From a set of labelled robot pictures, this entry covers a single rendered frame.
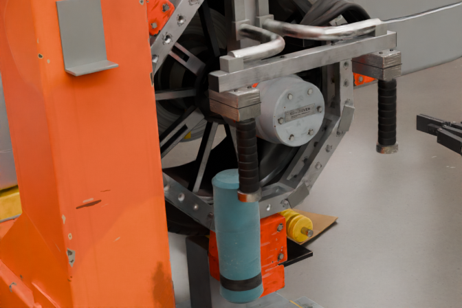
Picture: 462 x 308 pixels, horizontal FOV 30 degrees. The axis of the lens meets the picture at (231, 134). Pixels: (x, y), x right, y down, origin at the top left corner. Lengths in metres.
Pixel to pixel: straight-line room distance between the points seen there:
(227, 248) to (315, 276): 1.15
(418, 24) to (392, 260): 0.94
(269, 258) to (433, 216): 1.41
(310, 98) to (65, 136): 0.65
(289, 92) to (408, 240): 1.51
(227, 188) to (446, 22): 0.94
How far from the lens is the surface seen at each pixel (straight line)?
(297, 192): 1.90
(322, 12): 1.72
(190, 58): 1.78
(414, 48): 2.28
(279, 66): 1.54
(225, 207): 1.65
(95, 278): 1.23
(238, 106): 1.46
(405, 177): 3.56
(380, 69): 1.67
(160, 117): 1.95
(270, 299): 2.26
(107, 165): 1.18
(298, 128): 1.66
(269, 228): 1.87
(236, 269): 1.71
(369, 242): 3.03
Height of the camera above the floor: 1.37
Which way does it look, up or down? 20 degrees down
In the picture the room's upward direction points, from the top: 4 degrees counter-clockwise
